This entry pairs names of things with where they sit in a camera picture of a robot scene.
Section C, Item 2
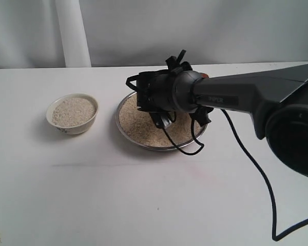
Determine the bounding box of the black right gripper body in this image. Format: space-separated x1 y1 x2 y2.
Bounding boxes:
136 61 195 113

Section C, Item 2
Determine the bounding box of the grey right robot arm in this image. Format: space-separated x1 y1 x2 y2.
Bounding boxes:
136 57 308 177

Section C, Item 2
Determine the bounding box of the round steel rice tray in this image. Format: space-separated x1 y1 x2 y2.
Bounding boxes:
115 92 194 151

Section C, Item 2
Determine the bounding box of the white floral ceramic bowl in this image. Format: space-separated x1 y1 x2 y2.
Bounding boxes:
46 93 99 135

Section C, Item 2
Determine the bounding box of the white backdrop curtain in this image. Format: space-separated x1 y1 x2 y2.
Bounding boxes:
0 1 308 69

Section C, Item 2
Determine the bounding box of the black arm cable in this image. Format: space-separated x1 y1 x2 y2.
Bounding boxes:
125 50 308 242

